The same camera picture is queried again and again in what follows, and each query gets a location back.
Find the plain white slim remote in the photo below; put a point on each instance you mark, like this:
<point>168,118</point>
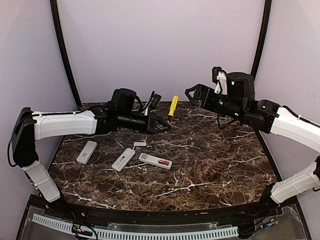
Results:
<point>86,152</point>

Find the right black frame post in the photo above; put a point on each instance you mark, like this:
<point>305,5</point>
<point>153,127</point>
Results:
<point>262,37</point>

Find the yellow handled screwdriver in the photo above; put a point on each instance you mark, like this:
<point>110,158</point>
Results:
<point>172,108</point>

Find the white remote with barcode label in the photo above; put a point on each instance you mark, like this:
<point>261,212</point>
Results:
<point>123,159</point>

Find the red blue battery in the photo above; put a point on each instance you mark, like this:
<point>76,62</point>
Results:
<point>164,162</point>

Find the grey battery cover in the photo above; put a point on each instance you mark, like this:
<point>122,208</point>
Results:
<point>140,144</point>

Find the black frame post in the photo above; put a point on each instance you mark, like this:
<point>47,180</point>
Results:
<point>63,51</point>
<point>262,37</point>

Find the left black frame post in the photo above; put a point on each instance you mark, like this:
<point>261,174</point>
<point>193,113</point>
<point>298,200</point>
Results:
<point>63,51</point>

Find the white button remote control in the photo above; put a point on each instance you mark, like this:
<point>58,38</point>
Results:
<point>153,160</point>

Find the white slotted cable duct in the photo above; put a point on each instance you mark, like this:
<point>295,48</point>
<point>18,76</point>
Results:
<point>101,233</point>

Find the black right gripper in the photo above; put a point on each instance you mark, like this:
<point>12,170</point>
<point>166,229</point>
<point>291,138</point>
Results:
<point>200,89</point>

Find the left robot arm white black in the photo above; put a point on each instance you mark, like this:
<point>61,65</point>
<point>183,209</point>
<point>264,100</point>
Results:
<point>124,111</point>

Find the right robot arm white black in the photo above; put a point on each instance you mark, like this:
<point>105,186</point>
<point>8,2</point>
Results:
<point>234,97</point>

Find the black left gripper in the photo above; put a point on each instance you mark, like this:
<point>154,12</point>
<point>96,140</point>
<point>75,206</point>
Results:
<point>153,119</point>

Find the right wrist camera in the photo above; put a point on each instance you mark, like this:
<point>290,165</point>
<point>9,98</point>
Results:
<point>215,73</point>

